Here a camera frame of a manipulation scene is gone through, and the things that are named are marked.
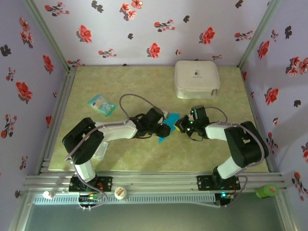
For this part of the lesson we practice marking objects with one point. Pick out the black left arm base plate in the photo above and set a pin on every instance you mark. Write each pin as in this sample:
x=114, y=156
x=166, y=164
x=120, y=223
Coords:
x=107, y=183

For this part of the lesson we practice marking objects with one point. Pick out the clear plastic bag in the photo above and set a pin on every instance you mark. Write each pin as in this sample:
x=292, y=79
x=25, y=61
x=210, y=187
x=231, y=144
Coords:
x=102, y=151

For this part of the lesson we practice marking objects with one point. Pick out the small white bottle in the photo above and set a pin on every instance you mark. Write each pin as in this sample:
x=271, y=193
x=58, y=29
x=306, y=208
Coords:
x=47, y=194

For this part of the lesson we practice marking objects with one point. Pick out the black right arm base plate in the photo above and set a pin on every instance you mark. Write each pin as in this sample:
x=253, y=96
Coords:
x=204, y=183

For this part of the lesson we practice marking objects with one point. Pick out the light blue snack packet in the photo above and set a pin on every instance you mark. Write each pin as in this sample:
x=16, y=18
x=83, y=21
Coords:
x=101, y=104

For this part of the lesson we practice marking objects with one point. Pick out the aluminium frame rail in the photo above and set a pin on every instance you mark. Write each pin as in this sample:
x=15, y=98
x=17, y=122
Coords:
x=156, y=181

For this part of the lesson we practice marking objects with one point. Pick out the white zippered pouch case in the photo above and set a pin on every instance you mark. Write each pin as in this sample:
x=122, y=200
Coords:
x=196, y=79

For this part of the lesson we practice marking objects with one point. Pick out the aluminium lower frame bar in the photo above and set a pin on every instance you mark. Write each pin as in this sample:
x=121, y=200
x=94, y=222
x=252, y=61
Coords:
x=20, y=211
x=287, y=214

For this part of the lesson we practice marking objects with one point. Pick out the blue square paper sheet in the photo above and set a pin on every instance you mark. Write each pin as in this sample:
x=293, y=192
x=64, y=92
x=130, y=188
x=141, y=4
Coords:
x=172, y=119

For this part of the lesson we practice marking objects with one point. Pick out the green plastic bottle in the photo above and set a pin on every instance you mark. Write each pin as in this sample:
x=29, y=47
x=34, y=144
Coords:
x=265, y=191

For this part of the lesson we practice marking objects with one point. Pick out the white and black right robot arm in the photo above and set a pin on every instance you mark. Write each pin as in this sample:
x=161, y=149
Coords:
x=216, y=131

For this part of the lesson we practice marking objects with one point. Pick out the circuit board with lit leds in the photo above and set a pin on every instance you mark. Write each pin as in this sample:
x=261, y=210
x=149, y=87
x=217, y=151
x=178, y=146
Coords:
x=226, y=196
x=90, y=198

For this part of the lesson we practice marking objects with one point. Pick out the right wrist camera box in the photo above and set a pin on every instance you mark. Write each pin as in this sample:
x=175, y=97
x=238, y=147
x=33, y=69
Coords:
x=201, y=112

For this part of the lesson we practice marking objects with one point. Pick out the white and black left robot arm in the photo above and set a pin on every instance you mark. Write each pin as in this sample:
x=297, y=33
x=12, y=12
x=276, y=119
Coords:
x=118, y=131

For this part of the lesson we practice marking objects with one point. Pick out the white jar with red label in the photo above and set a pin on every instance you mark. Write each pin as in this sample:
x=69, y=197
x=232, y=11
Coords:
x=120, y=193

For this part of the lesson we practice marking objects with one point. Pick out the aluminium side rail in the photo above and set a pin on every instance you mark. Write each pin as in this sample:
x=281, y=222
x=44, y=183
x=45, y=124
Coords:
x=246, y=84
x=63, y=96

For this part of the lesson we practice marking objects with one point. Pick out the aluminium corner post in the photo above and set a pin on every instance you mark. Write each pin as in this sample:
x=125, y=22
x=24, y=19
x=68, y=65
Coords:
x=45, y=33
x=258, y=33

